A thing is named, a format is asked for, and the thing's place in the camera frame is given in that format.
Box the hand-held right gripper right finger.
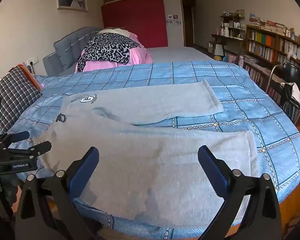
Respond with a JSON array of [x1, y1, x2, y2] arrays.
[[197, 145, 283, 240]]

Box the orange wooden frame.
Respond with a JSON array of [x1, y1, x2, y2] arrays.
[[11, 64, 44, 92]]

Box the grey white towel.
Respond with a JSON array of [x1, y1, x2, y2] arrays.
[[31, 79, 260, 227]]

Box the wooden bookshelf with books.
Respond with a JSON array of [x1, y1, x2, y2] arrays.
[[242, 12, 300, 120]]

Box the black chair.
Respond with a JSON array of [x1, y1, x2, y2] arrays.
[[265, 62, 300, 125]]

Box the blue plaid blanket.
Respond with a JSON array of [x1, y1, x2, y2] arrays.
[[0, 60, 300, 239]]

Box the white cloth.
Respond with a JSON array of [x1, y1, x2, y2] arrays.
[[289, 82, 300, 103]]

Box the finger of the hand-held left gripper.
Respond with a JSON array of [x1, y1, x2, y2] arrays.
[[0, 130, 31, 146], [5, 140, 52, 161]]

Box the dark wooden door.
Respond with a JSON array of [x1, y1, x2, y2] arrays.
[[181, 0, 196, 47]]

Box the grey padded headboard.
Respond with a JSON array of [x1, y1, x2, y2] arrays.
[[42, 26, 103, 77]]

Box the dark checked cloth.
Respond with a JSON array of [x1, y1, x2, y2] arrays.
[[0, 66, 43, 130]]

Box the black white knit pillow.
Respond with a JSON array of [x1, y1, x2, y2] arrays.
[[77, 33, 142, 72]]

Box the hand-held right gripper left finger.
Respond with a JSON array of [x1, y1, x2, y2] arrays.
[[15, 146, 108, 240]]

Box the wall stickers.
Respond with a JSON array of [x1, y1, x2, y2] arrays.
[[168, 14, 182, 25]]

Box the red wardrobe panel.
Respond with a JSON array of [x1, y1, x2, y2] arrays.
[[101, 0, 168, 48]]

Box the grey bed sheet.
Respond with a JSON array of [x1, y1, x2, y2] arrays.
[[146, 46, 214, 63]]

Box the small wooden desk shelf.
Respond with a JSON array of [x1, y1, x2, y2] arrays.
[[211, 9, 247, 60]]

